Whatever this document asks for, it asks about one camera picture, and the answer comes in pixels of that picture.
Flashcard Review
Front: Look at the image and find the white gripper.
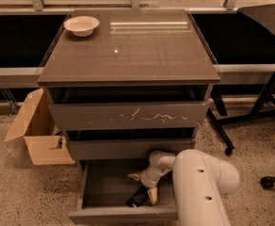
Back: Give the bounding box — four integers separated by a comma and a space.
127, 165, 170, 204

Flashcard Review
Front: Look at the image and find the black rxbar chocolate bar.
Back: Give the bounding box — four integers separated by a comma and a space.
126, 186, 148, 207

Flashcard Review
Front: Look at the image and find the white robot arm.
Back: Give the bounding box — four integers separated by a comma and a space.
128, 149, 240, 226

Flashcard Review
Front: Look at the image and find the grey open bottom drawer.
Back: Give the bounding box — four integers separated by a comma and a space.
69, 159, 178, 224

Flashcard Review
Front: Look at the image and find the grey top drawer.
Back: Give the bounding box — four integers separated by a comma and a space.
49, 102, 208, 131

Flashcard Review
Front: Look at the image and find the grey middle drawer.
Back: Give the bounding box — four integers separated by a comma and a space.
67, 138, 195, 160

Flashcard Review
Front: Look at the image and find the grey three-drawer cabinet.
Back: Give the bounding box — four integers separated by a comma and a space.
37, 8, 221, 181

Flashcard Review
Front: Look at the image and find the open cardboard box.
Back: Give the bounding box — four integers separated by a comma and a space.
5, 89, 75, 165

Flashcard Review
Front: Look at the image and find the black office chair base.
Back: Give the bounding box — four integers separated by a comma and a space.
260, 176, 275, 189

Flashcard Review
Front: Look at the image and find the white paper bowl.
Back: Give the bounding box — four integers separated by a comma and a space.
64, 16, 100, 37

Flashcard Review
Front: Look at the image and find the black rolling stand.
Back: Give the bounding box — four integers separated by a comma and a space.
207, 4, 275, 155

